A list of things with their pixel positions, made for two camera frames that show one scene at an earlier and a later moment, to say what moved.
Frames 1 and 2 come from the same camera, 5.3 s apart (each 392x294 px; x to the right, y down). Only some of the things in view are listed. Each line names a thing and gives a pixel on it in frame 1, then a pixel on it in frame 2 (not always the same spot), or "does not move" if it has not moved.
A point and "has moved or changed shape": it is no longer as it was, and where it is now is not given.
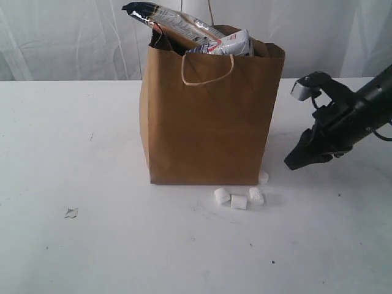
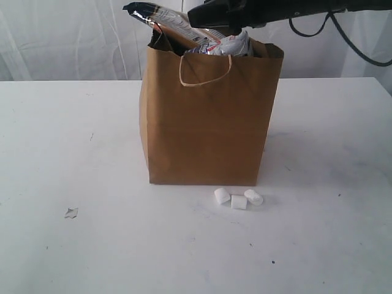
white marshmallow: (238, 202) does not move
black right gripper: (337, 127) → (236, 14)
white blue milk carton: (236, 43) does not move
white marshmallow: (222, 195) does not move
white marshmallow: (256, 198) has moved or changed shape
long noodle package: (193, 28) does not move
